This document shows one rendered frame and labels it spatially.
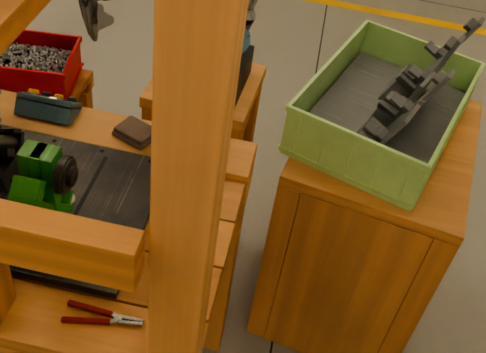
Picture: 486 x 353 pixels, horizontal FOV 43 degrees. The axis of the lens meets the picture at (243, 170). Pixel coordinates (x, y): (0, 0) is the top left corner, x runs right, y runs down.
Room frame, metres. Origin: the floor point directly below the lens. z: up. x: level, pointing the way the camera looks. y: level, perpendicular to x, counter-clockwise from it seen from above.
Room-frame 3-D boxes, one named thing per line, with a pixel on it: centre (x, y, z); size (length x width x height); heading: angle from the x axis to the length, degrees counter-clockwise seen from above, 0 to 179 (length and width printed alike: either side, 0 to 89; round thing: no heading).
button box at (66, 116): (1.26, 0.53, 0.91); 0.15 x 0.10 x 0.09; 86
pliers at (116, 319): (0.68, 0.23, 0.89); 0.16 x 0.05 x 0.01; 90
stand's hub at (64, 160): (0.82, 0.33, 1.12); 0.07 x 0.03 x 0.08; 176
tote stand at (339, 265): (1.54, -0.44, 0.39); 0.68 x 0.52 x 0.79; 166
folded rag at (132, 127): (1.22, 0.29, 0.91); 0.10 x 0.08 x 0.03; 62
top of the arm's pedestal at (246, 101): (1.59, 0.16, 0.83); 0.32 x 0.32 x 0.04; 82
